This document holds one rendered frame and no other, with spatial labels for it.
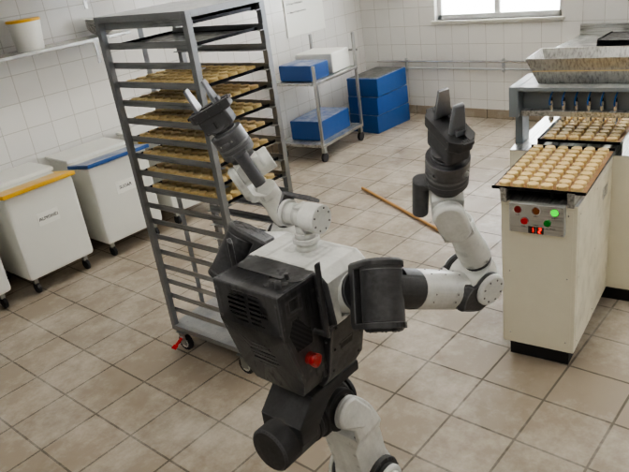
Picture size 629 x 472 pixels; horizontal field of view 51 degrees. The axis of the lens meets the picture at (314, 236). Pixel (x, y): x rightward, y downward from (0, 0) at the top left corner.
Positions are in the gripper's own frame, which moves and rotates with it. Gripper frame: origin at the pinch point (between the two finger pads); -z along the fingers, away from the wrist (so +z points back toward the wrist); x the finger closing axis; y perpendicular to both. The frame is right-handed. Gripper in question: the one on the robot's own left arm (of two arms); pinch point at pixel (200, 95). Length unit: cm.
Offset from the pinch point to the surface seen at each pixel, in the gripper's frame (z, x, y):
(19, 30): -55, -222, -282
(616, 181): 167, 88, -163
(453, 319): 197, -17, -139
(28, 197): 34, -247, -206
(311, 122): 151, -134, -457
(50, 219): 56, -251, -211
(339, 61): 120, -88, -496
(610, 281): 220, 66, -155
